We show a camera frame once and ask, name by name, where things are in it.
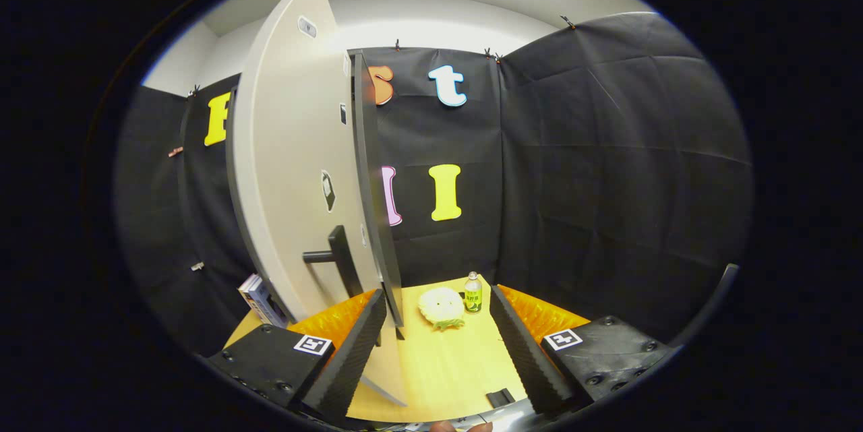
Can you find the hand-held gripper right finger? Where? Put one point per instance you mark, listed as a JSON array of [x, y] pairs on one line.
[[522, 358]]

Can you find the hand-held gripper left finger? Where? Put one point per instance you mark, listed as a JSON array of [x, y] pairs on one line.
[[350, 358]]

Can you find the grey shoe cabinet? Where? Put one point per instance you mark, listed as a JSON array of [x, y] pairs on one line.
[[377, 216]]

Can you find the small black block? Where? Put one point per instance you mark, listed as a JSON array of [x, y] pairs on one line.
[[500, 397]]

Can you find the green drink bottle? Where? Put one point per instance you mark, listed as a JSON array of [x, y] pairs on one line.
[[473, 294]]

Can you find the yellow plush toy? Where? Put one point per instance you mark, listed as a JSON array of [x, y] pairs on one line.
[[441, 307]]

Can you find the blue book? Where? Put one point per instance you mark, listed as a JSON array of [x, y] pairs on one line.
[[266, 304]]

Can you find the black backdrop cloth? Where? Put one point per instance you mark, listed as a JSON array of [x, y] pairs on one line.
[[607, 182]]

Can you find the red clip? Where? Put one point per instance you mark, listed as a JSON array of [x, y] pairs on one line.
[[175, 151]]

